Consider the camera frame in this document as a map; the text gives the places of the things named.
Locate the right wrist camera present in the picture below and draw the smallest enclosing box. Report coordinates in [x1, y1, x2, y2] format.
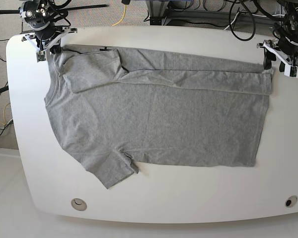
[36, 50, 47, 62]

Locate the white cable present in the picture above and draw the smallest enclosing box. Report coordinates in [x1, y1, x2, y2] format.
[223, 11, 276, 30]

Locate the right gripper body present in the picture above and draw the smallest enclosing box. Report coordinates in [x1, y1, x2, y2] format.
[21, 26, 77, 52]

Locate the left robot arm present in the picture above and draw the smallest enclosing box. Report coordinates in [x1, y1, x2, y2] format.
[254, 0, 298, 78]

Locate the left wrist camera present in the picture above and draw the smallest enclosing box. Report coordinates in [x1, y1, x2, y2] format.
[284, 64, 298, 78]

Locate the yellow cable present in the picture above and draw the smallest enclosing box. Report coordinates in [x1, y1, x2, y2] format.
[112, 4, 127, 27]

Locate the right table grommet hole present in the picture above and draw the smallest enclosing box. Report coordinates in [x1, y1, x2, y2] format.
[285, 195, 298, 208]

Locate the black tripod stand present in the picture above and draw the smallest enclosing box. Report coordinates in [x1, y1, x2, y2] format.
[0, 0, 110, 34]

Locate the table grommet hole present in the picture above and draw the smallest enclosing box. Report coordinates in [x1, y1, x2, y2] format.
[71, 198, 87, 211]
[285, 195, 298, 208]

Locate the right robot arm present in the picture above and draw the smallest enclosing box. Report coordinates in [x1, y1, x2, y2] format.
[20, 0, 77, 61]

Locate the grey aluminium frame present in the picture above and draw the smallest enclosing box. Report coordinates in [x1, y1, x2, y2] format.
[144, 0, 273, 29]

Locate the grey T-shirt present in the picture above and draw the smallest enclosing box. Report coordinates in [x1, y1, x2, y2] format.
[45, 45, 274, 188]

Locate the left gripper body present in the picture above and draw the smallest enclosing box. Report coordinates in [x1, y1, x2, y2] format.
[257, 37, 298, 66]

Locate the left table grommet hole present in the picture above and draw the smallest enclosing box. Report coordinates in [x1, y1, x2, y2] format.
[71, 198, 87, 211]

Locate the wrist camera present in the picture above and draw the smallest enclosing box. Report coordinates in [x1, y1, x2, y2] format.
[284, 64, 298, 78]
[36, 50, 47, 62]

